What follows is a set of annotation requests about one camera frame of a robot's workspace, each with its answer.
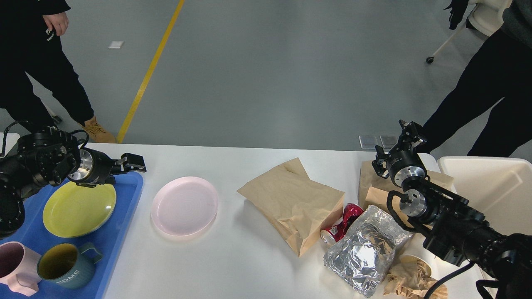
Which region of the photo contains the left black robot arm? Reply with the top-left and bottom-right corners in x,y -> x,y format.
0,126 -> 147,239

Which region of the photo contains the white side table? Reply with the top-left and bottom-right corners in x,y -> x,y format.
0,132 -> 20,156

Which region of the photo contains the white office chair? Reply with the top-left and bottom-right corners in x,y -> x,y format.
426,0 -> 511,64

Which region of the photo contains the dark green mug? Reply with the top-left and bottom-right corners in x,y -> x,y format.
37,242 -> 104,289

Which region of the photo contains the pink plate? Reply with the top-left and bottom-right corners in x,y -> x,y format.
150,176 -> 219,237

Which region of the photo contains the pink mug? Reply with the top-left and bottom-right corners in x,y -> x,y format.
0,242 -> 42,297

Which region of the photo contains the brown paper bag right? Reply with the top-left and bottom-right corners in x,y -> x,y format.
358,161 -> 454,213

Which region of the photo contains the blue plastic tray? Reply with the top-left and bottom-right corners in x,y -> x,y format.
1,172 -> 144,299

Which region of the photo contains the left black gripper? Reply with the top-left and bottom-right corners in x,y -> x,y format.
68,148 -> 147,186

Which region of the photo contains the crumpled brown paper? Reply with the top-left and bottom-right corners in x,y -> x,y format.
383,262 -> 438,299

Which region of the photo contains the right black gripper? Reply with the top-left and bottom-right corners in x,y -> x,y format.
371,120 -> 428,189

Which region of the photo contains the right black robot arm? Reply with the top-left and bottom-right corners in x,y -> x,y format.
371,120 -> 532,299

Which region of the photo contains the person in black left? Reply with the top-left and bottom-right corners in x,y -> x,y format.
0,0 -> 116,143

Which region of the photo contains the large brown paper bag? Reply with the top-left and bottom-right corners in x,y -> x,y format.
238,158 -> 345,257

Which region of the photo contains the white plastic bin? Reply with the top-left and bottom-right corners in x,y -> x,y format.
438,157 -> 532,235

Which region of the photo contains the crushed red soda can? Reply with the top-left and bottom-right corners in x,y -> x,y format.
320,203 -> 364,247

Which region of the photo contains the person in black walking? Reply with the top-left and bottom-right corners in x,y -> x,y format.
416,0 -> 532,157

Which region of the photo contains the yellow plate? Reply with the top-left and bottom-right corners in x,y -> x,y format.
42,182 -> 117,238

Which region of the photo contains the crumpled aluminium foil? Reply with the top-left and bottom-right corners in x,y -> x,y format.
323,206 -> 412,298

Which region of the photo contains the paper cup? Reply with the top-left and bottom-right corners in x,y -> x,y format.
399,254 -> 433,277

